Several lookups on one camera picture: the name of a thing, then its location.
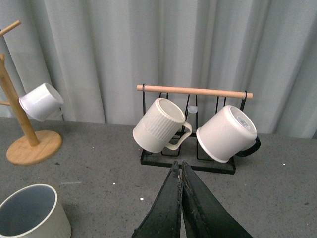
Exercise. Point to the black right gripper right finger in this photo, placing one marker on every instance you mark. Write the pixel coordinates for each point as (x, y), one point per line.
(204, 216)

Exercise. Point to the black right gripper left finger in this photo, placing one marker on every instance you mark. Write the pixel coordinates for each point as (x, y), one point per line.
(164, 218)

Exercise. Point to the cream mug grey interior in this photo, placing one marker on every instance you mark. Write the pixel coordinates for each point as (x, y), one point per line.
(34, 211)

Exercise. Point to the cream ribbed mug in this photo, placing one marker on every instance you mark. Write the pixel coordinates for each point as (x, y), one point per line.
(159, 124)

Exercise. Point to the wooden mug tree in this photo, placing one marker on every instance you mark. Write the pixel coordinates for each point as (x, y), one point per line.
(34, 146)

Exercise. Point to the white mug on tree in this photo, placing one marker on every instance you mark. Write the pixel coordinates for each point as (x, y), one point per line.
(42, 103)

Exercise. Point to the grey curtain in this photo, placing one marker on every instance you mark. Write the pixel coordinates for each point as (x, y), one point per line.
(95, 53)

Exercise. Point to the white mug black handle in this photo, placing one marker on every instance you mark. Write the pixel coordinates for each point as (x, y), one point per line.
(229, 132)

